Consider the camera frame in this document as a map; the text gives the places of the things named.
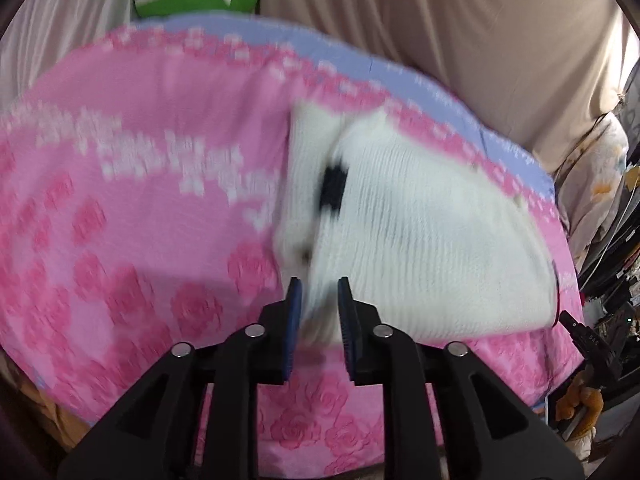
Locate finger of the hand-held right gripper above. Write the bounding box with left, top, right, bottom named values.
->
left=557, top=310, right=623, bottom=391

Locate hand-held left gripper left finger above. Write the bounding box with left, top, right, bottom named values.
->
left=57, top=277, right=305, bottom=480

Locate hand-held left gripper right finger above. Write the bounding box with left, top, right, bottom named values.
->
left=337, top=276, right=585, bottom=480

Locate white knitted sweater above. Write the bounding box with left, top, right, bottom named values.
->
left=274, top=102, right=561, bottom=347

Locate yellow plush toy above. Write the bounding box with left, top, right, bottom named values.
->
left=556, top=370, right=606, bottom=441

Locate floral patterned cloth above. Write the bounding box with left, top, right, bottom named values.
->
left=552, top=112, right=630, bottom=273

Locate pink floral blanket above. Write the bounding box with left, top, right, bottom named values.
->
left=0, top=24, right=585, bottom=476

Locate lavender bed sheet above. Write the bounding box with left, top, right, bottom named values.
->
left=131, top=10, right=557, bottom=201

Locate beige curtain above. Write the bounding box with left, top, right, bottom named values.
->
left=0, top=0, right=640, bottom=173

